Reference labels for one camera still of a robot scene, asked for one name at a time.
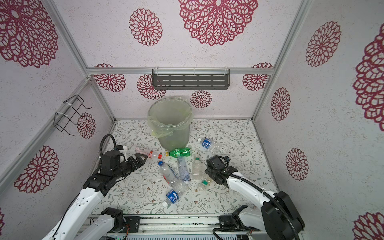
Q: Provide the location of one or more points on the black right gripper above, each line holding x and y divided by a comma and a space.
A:
212, 163

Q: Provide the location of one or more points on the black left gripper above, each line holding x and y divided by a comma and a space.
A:
140, 162

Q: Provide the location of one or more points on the clear bottle green cap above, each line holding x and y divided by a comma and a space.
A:
204, 184

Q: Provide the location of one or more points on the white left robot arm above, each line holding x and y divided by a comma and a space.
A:
94, 190

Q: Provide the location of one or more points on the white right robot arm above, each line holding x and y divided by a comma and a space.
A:
274, 213

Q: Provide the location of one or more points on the grey bin with liner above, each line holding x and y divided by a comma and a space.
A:
170, 119

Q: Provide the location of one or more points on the clear bottle red cap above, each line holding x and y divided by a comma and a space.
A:
151, 154

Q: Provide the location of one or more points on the clear bottle white cap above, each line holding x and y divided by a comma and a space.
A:
197, 167

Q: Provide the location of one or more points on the clear bottle blue label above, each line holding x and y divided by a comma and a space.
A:
209, 144

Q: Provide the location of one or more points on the clear crushed water bottle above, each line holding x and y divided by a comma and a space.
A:
183, 170

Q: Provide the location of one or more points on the green bottle yellow cap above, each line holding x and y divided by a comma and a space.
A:
176, 153

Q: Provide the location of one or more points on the clear bottle blue cap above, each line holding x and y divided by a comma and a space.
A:
168, 173

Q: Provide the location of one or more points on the bottle blue label white cap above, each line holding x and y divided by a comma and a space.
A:
178, 188

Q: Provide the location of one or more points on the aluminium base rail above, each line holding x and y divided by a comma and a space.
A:
182, 227

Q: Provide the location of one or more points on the grey slotted wall shelf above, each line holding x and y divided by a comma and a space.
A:
191, 80

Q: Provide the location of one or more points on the black wire wall rack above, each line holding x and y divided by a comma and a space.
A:
65, 117

